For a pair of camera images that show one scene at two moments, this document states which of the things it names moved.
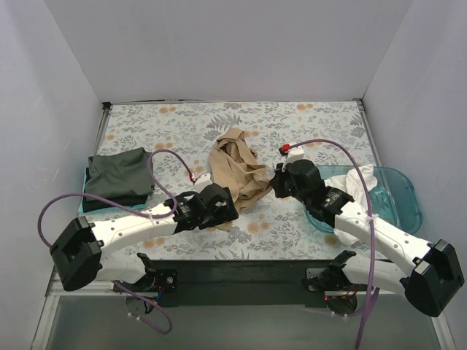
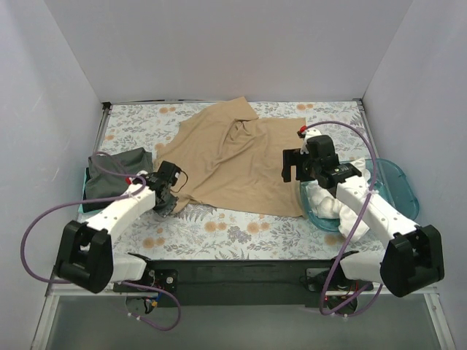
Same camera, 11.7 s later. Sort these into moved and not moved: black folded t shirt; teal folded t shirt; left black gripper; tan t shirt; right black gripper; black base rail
Moved: right black gripper; tan t shirt; left black gripper
Not moved: black base rail; teal folded t shirt; black folded t shirt
